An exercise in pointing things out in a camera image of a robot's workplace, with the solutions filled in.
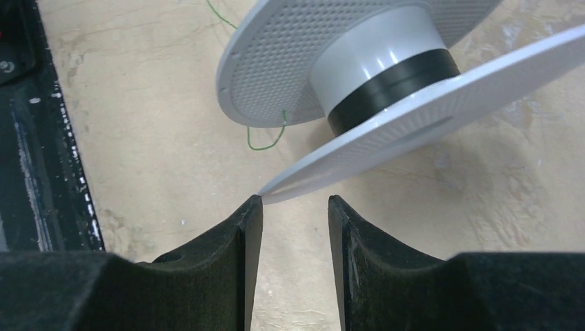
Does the white perforated spool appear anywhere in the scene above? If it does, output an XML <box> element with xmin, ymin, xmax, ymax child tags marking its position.
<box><xmin>215</xmin><ymin>1</ymin><xmax>584</xmax><ymax>204</ymax></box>

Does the green cable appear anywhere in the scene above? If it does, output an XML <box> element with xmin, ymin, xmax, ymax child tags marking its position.
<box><xmin>206</xmin><ymin>0</ymin><xmax>289</xmax><ymax>152</ymax></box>

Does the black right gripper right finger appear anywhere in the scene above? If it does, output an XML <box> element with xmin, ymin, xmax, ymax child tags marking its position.
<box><xmin>328</xmin><ymin>195</ymin><xmax>584</xmax><ymax>330</ymax></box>

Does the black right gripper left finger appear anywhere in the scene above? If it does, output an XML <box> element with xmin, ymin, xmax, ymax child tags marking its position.
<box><xmin>1</xmin><ymin>195</ymin><xmax>263</xmax><ymax>330</ymax></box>

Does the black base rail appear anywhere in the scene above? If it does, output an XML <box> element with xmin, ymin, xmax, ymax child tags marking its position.
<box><xmin>1</xmin><ymin>1</ymin><xmax>105</xmax><ymax>252</ymax></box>

